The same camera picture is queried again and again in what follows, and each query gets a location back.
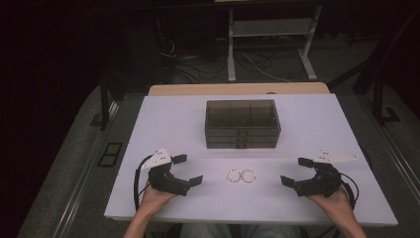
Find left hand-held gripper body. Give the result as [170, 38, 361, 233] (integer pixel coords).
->
[141, 147, 191, 197]

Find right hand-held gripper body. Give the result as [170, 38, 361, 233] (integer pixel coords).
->
[292, 148, 361, 198]

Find smoky transparent jewellery box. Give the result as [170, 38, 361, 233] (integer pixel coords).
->
[204, 99, 282, 150]

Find person's left hand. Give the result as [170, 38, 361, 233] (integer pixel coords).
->
[138, 183, 178, 216]

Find person's right hand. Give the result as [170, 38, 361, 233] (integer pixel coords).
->
[305, 185, 357, 220]

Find white table board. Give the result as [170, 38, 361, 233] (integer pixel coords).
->
[103, 93, 399, 227]

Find black metal stand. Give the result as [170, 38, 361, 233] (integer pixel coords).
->
[371, 78, 402, 126]
[89, 74, 127, 132]

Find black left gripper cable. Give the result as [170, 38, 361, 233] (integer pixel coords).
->
[133, 154, 154, 212]

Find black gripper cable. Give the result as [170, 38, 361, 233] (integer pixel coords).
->
[340, 172, 361, 211]
[133, 154, 154, 212]

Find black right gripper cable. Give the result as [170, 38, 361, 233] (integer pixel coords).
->
[340, 172, 361, 211]

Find metal floor rail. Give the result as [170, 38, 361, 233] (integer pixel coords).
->
[52, 98, 121, 238]
[363, 108, 420, 202]

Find black floor cables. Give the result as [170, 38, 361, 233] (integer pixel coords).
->
[157, 38, 230, 84]

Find white floor cable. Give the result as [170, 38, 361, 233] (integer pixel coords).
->
[237, 51, 293, 83]

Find white metal stand frame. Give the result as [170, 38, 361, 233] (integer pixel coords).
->
[227, 4, 323, 83]

